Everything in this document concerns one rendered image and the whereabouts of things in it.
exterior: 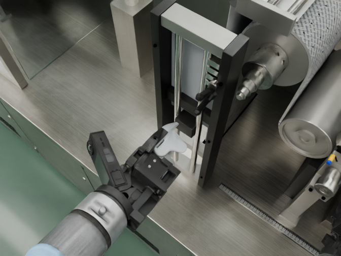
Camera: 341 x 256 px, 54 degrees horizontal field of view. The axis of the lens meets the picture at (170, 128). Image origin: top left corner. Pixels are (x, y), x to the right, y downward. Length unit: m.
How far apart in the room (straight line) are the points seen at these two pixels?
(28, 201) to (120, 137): 1.11
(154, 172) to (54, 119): 0.65
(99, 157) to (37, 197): 1.52
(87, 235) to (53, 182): 1.60
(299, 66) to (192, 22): 0.22
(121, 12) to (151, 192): 0.62
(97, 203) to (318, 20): 0.48
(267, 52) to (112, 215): 0.39
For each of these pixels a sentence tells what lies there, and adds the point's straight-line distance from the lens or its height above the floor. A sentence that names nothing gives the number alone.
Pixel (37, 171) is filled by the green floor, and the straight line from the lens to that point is 2.12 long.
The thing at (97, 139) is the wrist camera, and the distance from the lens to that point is 0.56.
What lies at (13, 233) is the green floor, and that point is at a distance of 2.03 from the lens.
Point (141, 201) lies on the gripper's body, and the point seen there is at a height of 1.31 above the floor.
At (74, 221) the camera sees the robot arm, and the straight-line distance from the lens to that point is 0.47.
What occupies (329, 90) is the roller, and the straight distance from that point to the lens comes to 0.80.
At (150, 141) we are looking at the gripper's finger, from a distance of 0.55.
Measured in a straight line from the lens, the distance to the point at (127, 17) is 1.01.
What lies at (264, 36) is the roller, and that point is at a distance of 0.65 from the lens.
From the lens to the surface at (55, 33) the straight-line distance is 1.24.
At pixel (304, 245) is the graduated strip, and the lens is 0.99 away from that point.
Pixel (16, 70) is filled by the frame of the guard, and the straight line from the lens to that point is 1.20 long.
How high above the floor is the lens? 1.80
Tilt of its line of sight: 59 degrees down
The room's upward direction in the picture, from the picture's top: straight up
